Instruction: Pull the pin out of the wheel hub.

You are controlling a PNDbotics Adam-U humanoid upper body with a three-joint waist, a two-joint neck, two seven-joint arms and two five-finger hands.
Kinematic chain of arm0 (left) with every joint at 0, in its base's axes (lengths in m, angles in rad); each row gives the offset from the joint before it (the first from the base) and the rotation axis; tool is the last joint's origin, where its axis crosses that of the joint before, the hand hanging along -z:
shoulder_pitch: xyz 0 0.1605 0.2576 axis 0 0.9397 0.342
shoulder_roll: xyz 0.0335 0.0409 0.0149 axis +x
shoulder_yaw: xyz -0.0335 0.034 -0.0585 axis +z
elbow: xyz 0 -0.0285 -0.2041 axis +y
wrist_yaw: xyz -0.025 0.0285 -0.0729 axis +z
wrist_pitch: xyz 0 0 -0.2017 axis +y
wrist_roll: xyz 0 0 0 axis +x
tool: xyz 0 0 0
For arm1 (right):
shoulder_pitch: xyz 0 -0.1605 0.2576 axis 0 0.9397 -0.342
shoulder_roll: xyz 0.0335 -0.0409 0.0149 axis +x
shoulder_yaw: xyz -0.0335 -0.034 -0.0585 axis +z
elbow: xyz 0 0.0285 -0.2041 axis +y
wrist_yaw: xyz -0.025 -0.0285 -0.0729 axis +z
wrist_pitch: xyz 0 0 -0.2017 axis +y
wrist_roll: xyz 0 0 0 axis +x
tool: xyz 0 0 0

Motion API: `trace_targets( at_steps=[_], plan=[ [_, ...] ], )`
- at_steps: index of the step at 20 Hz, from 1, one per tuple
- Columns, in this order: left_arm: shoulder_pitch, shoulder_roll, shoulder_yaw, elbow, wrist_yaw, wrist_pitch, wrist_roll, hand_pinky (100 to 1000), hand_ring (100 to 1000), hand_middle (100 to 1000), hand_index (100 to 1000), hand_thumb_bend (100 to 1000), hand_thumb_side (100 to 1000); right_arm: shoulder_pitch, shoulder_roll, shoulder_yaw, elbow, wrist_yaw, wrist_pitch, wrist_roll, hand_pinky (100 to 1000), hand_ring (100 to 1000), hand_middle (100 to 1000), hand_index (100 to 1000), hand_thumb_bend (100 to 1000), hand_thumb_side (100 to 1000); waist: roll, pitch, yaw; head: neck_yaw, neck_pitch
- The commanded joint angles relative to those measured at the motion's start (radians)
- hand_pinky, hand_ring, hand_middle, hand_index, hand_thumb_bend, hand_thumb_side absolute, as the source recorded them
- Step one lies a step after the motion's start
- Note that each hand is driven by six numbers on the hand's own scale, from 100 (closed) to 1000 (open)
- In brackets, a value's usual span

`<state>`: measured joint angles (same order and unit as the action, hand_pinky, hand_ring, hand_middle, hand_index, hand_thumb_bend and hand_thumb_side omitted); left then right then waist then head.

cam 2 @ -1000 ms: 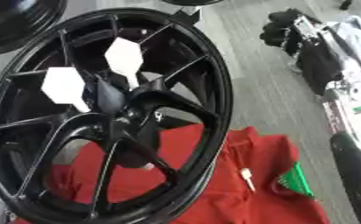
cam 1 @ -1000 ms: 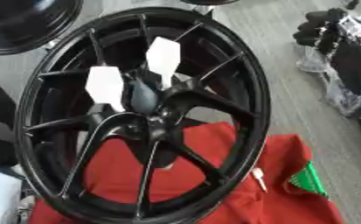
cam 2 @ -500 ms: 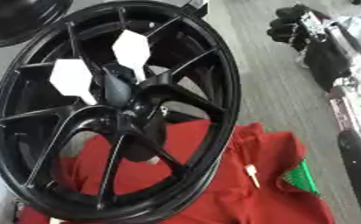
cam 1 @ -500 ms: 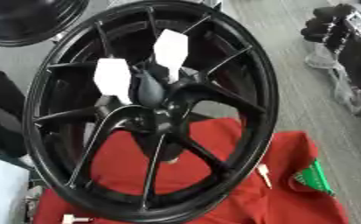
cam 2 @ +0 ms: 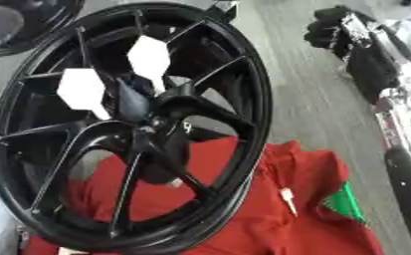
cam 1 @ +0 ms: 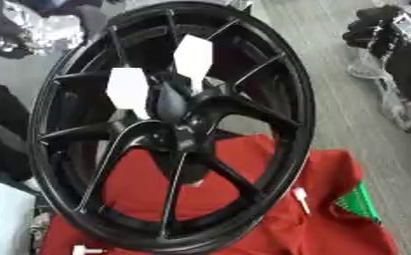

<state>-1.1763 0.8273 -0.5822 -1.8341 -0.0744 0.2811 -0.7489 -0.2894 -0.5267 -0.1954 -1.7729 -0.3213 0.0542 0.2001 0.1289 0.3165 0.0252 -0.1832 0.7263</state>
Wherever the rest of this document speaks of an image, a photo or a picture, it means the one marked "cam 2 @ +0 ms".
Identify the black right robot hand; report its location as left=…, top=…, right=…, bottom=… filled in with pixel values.
left=303, top=4, right=404, bottom=105

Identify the white pin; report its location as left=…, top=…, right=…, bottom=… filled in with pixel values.
left=278, top=186, right=302, bottom=218

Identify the black spoked wheel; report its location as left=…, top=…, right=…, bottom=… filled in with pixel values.
left=0, top=2, right=275, bottom=255

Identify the black round wheel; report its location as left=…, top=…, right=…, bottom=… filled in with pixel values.
left=0, top=0, right=87, bottom=58

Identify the green sheet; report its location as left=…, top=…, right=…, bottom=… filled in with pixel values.
left=321, top=180, right=369, bottom=224

